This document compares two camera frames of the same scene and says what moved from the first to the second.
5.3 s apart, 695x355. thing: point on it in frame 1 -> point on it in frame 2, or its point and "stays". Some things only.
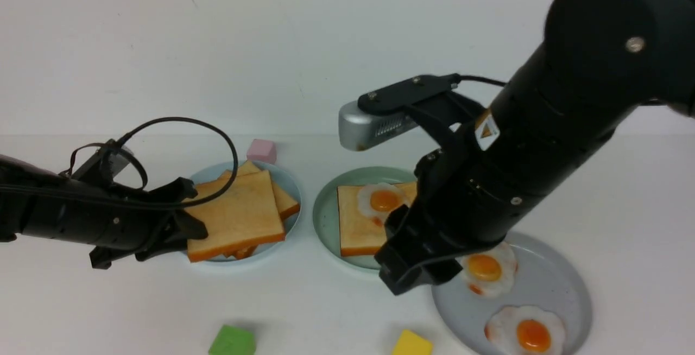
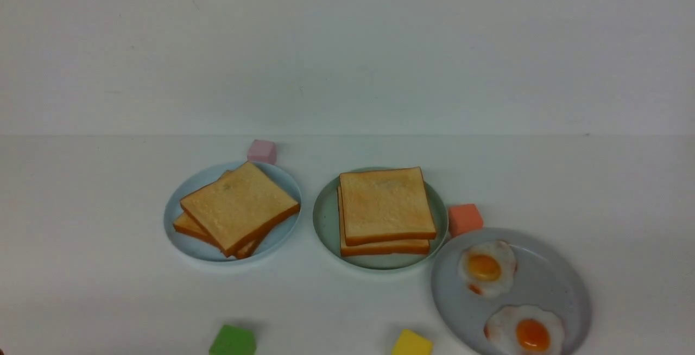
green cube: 232,340 stays
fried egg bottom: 525,330 stays
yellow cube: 410,343 stays
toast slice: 247,214 -> 415,246
